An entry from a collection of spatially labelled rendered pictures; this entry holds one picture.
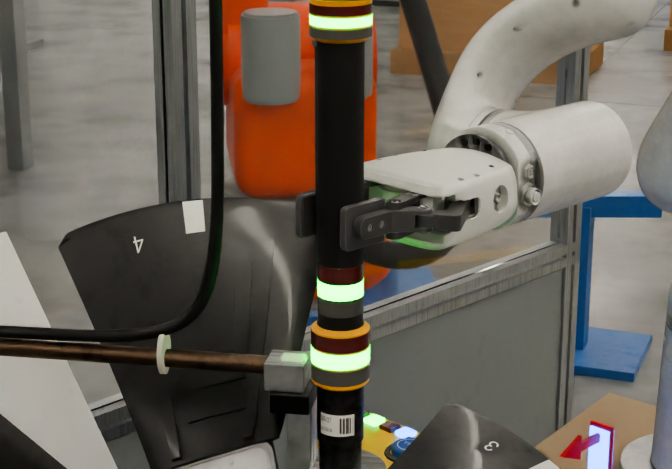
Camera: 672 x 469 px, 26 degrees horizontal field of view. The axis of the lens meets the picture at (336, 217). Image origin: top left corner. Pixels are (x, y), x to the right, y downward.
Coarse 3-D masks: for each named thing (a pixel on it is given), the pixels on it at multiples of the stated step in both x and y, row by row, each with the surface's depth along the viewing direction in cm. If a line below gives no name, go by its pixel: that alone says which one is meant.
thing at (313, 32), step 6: (312, 30) 99; (318, 30) 99; (324, 30) 99; (330, 30) 98; (336, 30) 98; (342, 30) 98; (348, 30) 98; (354, 30) 98; (360, 30) 99; (366, 30) 99; (312, 36) 100; (318, 36) 99; (324, 36) 99; (330, 36) 98; (336, 36) 98; (342, 36) 98; (348, 36) 98; (354, 36) 99; (360, 36) 99; (366, 36) 99
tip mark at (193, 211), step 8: (200, 200) 122; (184, 208) 122; (192, 208) 122; (200, 208) 122; (184, 216) 121; (192, 216) 121; (200, 216) 121; (192, 224) 121; (200, 224) 121; (192, 232) 120
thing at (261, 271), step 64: (64, 256) 120; (128, 256) 120; (192, 256) 119; (256, 256) 119; (128, 320) 117; (256, 320) 116; (128, 384) 115; (192, 384) 114; (256, 384) 112; (192, 448) 111
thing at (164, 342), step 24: (216, 0) 101; (216, 24) 101; (216, 48) 102; (216, 72) 102; (216, 96) 103; (216, 120) 103; (216, 144) 104; (216, 168) 104; (216, 192) 105; (216, 216) 105; (216, 240) 106; (216, 264) 107; (192, 312) 108; (0, 336) 111; (24, 336) 111; (48, 336) 111; (72, 336) 110; (96, 336) 110; (120, 336) 110; (144, 336) 109; (168, 336) 110
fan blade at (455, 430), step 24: (456, 408) 134; (432, 432) 131; (456, 432) 131; (480, 432) 131; (504, 432) 132; (408, 456) 127; (432, 456) 127; (456, 456) 128; (480, 456) 128; (504, 456) 128; (528, 456) 129
